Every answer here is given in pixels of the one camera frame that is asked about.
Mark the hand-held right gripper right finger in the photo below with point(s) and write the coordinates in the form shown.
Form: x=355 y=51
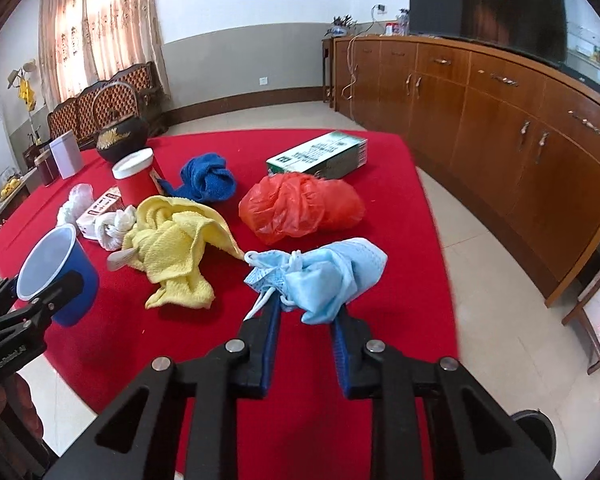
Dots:
x=341 y=355

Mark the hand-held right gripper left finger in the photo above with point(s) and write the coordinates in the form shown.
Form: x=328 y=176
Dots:
x=272 y=340

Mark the blue cup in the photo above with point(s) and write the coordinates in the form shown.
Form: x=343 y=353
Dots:
x=75 y=285

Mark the blue face mask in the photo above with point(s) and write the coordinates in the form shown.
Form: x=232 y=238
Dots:
x=330 y=275

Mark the red and white carton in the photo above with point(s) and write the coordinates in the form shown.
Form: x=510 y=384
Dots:
x=97 y=207

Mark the green and white carton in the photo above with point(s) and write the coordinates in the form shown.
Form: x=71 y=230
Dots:
x=320 y=155

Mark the black trash bin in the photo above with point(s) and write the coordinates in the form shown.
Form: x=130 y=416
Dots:
x=532 y=432

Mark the white crumpled tissue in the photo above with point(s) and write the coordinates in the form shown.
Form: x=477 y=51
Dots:
x=114 y=227

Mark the white plastic bag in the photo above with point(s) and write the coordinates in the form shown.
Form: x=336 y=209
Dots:
x=75 y=202

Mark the dark brown canister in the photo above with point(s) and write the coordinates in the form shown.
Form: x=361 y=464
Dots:
x=46 y=170

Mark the red canister with white lid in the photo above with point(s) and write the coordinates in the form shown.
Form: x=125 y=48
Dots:
x=135 y=185

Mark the yellow towel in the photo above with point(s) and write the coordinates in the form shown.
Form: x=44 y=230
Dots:
x=180 y=245

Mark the white tin box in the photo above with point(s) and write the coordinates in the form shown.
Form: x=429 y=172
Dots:
x=66 y=156

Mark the red plastic bag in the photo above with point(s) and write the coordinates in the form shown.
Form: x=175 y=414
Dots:
x=295 y=207

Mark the black teapot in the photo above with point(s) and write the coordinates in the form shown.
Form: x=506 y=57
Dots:
x=120 y=141

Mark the red tablecloth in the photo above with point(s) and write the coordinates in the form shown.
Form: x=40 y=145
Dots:
x=380 y=200

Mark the blue towel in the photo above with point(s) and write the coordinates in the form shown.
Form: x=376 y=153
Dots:
x=207 y=177

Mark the wooden lattice sofa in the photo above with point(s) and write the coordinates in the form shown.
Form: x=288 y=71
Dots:
x=87 y=107

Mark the yellow hanging ornament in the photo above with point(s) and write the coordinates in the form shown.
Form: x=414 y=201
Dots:
x=26 y=92

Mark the patterned curtain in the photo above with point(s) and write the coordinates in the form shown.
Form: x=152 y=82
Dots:
x=100 y=25

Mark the wooden sideboard cabinet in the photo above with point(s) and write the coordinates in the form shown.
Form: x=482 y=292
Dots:
x=480 y=125

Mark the small potted plant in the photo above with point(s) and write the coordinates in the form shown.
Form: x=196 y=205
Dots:
x=341 y=25

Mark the black television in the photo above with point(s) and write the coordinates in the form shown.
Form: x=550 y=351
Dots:
x=480 y=0

